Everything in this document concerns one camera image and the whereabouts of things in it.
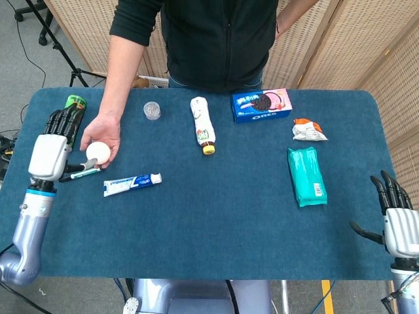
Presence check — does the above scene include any white bottle yellow cap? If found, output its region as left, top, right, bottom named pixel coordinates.
left=190, top=96, right=217, bottom=155

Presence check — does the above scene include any crumpled white orange snack packet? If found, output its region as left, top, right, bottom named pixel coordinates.
left=291, top=118, right=329, bottom=142

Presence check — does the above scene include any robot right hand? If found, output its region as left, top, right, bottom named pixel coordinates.
left=349, top=169, right=419, bottom=259

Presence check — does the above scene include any thin black floor cable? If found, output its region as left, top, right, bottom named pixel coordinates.
left=6, top=0, right=46, bottom=89

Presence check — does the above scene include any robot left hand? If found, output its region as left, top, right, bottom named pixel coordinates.
left=27, top=105, right=99, bottom=183

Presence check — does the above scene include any green white marker pen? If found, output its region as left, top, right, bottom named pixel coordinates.
left=58, top=167, right=101, bottom=183

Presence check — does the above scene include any blue white toothpaste tube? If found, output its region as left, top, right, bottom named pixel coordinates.
left=103, top=173, right=163, bottom=198

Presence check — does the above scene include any person left forearm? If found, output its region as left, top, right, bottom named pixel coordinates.
left=274, top=0, right=318, bottom=39

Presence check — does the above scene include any person right hand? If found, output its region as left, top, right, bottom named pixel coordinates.
left=80, top=114, right=122, bottom=169

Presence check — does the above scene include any small clear plastic jar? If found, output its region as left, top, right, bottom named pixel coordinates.
left=143, top=101, right=162, bottom=121

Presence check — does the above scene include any teal wet wipes pack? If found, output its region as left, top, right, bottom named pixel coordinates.
left=287, top=147, right=329, bottom=208

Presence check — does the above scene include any person right forearm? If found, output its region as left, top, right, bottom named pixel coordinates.
left=98, top=32, right=147, bottom=119

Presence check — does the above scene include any silver blue robot torso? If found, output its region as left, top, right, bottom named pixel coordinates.
left=122, top=278, right=274, bottom=314

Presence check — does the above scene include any black cable bundle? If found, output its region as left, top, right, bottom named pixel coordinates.
left=0, top=129, right=21, bottom=162

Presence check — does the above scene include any black tripod stand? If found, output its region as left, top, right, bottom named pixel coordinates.
left=24, top=0, right=105, bottom=88

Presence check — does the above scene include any green Pringles can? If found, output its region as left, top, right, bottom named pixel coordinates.
left=64, top=94, right=88, bottom=150

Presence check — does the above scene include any blue Oreo cookie box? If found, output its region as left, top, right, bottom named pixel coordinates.
left=230, top=88, right=293, bottom=124

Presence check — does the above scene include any blue felt table mat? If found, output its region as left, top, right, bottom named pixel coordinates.
left=0, top=87, right=410, bottom=281

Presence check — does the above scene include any yellow floor tape strip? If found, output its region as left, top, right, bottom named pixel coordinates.
left=321, top=279, right=335, bottom=314

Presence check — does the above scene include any white plastic basket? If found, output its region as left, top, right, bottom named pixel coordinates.
left=143, top=75, right=170, bottom=88

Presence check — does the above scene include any black office chair base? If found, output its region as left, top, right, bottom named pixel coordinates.
left=13, top=0, right=55, bottom=46

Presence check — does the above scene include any metal table leg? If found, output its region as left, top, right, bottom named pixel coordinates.
left=280, top=279, right=289, bottom=314

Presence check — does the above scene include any white round ball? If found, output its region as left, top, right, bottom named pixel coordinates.
left=85, top=141, right=111, bottom=166

